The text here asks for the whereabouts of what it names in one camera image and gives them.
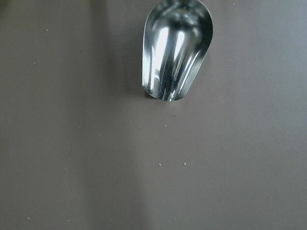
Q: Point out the silver metal scoop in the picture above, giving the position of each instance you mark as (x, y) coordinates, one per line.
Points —
(177, 35)

